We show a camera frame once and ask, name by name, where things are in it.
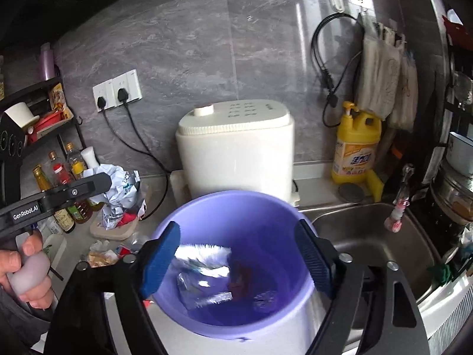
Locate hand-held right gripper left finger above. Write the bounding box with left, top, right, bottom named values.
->
left=43, top=221, right=182, bottom=355

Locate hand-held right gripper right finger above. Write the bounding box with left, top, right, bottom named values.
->
left=294, top=219, right=431, bottom=355

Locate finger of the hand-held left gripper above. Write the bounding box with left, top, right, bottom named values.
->
left=41, top=173, right=112, bottom=212

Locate red paper scrap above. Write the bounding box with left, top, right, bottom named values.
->
left=118, top=246, right=137, bottom=264

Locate white plastic bag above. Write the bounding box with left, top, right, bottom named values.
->
left=83, top=163, right=147, bottom=230

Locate silver foil wrapper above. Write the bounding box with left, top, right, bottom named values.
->
left=173, top=243, right=236, bottom=310

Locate tissue with brown wrapper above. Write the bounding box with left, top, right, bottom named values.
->
left=87, top=240, right=119, bottom=267

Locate purple plastic bucket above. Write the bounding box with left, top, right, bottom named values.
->
left=150, top=190, right=335, bottom=338

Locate person's left forearm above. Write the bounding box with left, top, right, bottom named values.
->
left=0, top=285, right=52, bottom=343

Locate person's left hand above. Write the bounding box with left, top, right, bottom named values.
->
left=0, top=234, right=54, bottom=309

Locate red cap oil bottle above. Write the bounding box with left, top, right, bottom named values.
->
left=52, top=163, right=94, bottom=226

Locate dark soy sauce bottle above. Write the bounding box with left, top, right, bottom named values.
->
left=33, top=164, right=77, bottom=235

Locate beige induction cooker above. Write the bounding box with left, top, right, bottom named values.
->
left=90, top=207, right=140, bottom=241

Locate stainless steel sink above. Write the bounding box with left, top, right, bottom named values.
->
left=299, top=201, right=445, bottom=306

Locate red box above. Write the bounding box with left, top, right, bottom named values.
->
left=27, top=113, right=64, bottom=145

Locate round metal drain cover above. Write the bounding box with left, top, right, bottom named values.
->
left=338, top=184, right=365, bottom=204

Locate orange snack packet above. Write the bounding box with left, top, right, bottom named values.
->
left=48, top=83, right=73, bottom=120

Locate yellow sponge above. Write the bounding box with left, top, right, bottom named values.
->
left=366, top=172, right=385, bottom=202

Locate white paper cup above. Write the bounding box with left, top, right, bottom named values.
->
left=4, top=101, right=41, bottom=128

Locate faucet with pink filter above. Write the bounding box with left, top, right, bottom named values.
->
left=383, top=163, right=415, bottom=234

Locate black metal kitchen rack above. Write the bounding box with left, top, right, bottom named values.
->
left=0, top=78, right=86, bottom=208

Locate yellow dish soap bottle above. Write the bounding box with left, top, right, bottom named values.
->
left=331, top=101, right=382, bottom=185

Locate green cloth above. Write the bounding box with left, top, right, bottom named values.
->
left=427, top=262, right=453, bottom=288

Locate pink bottle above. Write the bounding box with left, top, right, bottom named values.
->
left=39, top=42, right=57, bottom=81

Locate cream electric cooker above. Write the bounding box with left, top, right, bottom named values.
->
left=170, top=99, right=301, bottom=208

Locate stainless steel pot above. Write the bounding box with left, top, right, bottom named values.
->
left=430, top=170, right=473, bottom=227

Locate white printed cloth bag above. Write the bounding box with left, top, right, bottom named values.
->
left=387, top=49, right=420, bottom=131

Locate beige cloth bag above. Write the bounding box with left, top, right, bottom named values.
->
left=354, top=22, right=406, bottom=121

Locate black dish shelf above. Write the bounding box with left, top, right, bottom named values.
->
left=429, top=7, right=473, bottom=256

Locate red container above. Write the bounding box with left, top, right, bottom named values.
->
left=443, top=15, right=467, bottom=42

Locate black power cable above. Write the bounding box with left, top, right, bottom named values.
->
left=117, top=89, right=171, bottom=220
left=97, top=95, right=121, bottom=167

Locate white wall socket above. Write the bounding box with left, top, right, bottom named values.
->
left=92, top=79, right=116, bottom=112
left=111, top=70, right=143, bottom=105

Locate hanging black cable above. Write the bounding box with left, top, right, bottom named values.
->
left=310, top=13, right=366, bottom=127

